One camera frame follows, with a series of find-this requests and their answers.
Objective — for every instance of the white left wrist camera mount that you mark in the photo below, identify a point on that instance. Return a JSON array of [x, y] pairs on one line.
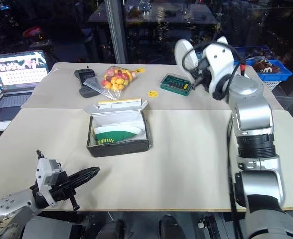
[[43, 174]]

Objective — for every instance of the green and white shoe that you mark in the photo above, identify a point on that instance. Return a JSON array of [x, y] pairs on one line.
[[114, 137]]

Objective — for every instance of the open laptop computer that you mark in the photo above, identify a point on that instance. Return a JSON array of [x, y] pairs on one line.
[[17, 82]]

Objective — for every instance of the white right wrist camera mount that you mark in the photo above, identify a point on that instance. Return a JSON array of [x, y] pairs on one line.
[[219, 63]]

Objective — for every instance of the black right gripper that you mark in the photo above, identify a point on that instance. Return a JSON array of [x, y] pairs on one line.
[[204, 72]]

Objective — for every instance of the black handheld controller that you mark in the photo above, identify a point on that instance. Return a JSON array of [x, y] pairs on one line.
[[85, 82]]

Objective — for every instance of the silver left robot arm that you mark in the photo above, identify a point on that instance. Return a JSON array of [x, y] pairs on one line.
[[10, 207]]

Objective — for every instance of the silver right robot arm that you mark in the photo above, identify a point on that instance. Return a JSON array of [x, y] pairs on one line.
[[254, 129]]

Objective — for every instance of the dark rounded shape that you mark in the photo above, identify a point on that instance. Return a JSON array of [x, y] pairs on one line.
[[170, 227]]

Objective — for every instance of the green screwdriver bit case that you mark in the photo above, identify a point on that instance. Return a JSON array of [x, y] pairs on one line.
[[176, 84]]

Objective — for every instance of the blue plastic bin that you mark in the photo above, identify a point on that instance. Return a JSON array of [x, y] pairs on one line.
[[280, 72]]

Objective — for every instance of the yellow round sticker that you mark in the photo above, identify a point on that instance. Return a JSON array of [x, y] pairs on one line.
[[152, 93]]

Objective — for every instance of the black cardboard shoebox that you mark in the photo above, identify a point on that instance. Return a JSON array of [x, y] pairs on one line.
[[119, 147]]

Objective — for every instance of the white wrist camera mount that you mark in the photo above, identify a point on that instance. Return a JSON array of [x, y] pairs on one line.
[[43, 174], [219, 63]]

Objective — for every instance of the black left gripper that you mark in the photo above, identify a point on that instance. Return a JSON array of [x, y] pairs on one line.
[[61, 188]]

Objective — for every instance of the silver metal pillar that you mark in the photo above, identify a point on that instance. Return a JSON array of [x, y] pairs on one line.
[[115, 30]]

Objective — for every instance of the dark background table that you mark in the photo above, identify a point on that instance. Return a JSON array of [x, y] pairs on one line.
[[151, 15]]

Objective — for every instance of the clear bag of colourful candies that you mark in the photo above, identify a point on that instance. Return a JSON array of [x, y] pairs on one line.
[[115, 79]]

